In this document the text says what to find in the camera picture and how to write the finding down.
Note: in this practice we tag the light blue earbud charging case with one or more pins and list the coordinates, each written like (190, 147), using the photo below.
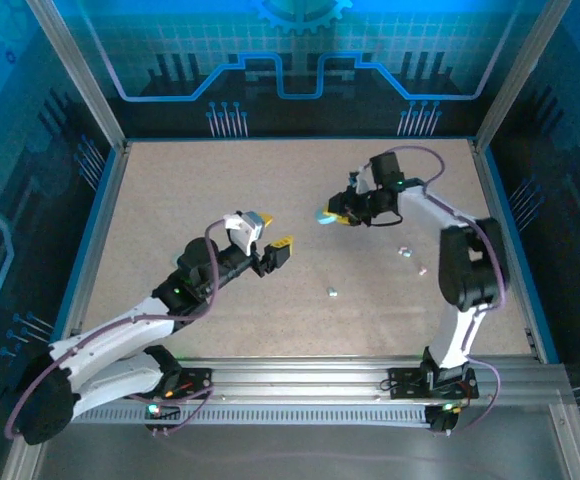
(325, 218)

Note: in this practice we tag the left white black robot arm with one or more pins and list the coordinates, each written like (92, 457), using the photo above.
(120, 325)

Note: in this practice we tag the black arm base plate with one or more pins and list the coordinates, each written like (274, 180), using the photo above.
(197, 382)
(405, 385)

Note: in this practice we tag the aluminium mounting beam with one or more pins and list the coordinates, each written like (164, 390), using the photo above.
(295, 380)

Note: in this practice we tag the aluminium table side rail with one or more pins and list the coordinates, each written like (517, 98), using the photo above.
(487, 175)
(94, 250)

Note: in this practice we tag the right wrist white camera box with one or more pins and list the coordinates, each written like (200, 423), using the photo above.
(364, 177)

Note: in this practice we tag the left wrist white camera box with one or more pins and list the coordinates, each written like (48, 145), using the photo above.
(242, 235)

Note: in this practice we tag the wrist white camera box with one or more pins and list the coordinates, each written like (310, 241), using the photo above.
(242, 235)
(364, 177)

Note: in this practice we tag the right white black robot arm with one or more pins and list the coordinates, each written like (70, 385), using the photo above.
(470, 265)

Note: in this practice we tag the black controller module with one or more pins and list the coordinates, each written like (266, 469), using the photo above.
(442, 422)
(157, 412)

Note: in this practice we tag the grey metal sheet panel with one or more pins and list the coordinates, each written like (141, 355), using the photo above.
(295, 455)

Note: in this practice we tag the small metal screw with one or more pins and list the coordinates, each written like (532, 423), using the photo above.
(332, 292)

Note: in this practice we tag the aluminium frame post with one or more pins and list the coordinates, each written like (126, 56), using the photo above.
(513, 75)
(83, 75)

